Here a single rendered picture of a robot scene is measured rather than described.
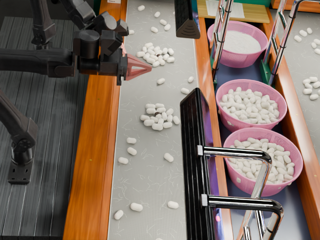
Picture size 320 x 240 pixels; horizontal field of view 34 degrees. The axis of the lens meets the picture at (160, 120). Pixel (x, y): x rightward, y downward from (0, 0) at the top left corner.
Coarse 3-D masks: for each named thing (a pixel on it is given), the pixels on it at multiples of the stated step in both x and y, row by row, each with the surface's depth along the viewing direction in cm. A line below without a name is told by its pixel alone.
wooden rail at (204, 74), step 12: (204, 24) 232; (204, 36) 225; (204, 48) 218; (204, 60) 211; (204, 72) 205; (204, 84) 199; (204, 96) 194; (216, 108) 189; (216, 120) 184; (216, 132) 179; (216, 144) 175; (216, 168) 166; (228, 216) 152; (228, 228) 149
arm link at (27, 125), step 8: (0, 96) 153; (0, 104) 153; (8, 104) 155; (0, 112) 155; (8, 112) 156; (16, 112) 158; (0, 120) 158; (8, 120) 157; (16, 120) 158; (24, 120) 161; (32, 120) 165; (8, 128) 159; (16, 128) 159; (24, 128) 160; (32, 128) 164; (16, 136) 161; (24, 136) 161; (32, 136) 162; (16, 144) 163; (32, 144) 164
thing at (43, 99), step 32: (0, 32) 227; (32, 32) 230; (64, 32) 233; (32, 96) 198; (64, 96) 200; (0, 128) 183; (64, 128) 187; (0, 160) 172; (64, 160) 175; (0, 192) 162; (32, 192) 163; (64, 192) 165; (0, 224) 153; (32, 224) 154; (64, 224) 156
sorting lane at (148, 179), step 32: (128, 0) 246; (160, 32) 228; (160, 64) 210; (192, 64) 212; (128, 96) 193; (160, 96) 195; (128, 128) 180; (128, 160) 168; (160, 160) 170; (128, 192) 158; (160, 192) 160; (128, 224) 149; (160, 224) 151
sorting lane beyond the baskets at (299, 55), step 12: (300, 24) 247; (312, 24) 248; (300, 36) 238; (312, 36) 240; (288, 48) 230; (300, 48) 231; (312, 48) 232; (288, 60) 222; (300, 60) 223; (312, 60) 224; (300, 72) 216; (312, 72) 217; (300, 84) 210; (312, 84) 211; (300, 96) 204; (312, 108) 199; (312, 120) 194; (312, 132) 189
